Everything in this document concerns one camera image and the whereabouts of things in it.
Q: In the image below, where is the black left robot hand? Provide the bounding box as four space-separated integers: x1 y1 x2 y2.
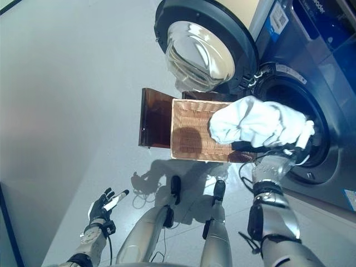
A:
88 187 130 225

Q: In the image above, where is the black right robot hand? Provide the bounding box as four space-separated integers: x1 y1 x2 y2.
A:
231 140 297 158

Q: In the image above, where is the white garment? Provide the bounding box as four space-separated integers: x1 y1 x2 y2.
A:
208 95 317 167

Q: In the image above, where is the dark grey washing machine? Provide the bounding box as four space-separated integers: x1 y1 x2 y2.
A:
216 0 356 215

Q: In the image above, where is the round glass washing machine door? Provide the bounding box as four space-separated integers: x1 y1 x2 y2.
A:
154 0 261 93

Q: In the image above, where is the silver left robot leg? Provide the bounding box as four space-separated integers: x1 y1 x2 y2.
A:
115 175 181 265

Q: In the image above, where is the silver robot leg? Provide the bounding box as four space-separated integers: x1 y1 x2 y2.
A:
115 175 181 265
200 179 233 267

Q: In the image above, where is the rectangular wicker laundry basket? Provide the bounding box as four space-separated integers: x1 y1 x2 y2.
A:
169 98 256 165

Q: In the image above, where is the brown transparent acrylic stand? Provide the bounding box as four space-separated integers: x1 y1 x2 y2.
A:
138 87 234 148

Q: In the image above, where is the silver right robot leg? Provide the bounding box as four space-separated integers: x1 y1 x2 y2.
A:
200 179 233 267

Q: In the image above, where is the wide blue label sticker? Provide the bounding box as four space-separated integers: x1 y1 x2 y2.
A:
343 189 356 205

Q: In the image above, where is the tall blue label sticker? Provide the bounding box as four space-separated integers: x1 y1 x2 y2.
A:
265 8 289 36

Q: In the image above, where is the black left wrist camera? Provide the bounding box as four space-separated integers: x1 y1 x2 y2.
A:
104 221 116 237

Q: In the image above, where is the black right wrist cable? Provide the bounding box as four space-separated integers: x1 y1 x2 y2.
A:
238 160 268 192

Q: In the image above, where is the white appliance cabinet frame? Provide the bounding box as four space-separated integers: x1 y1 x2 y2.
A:
283 189 356 251

